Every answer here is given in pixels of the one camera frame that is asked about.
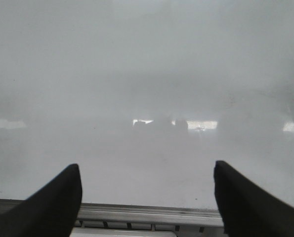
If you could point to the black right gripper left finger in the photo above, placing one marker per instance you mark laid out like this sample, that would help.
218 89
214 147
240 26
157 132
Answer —
50 212

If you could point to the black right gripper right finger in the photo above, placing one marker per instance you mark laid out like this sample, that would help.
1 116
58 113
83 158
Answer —
246 209

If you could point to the white plastic marker tray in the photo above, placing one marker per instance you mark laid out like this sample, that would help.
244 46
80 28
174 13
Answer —
94 232

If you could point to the white whiteboard with metal frame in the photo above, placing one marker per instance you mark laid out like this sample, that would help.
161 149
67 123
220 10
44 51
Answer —
145 96

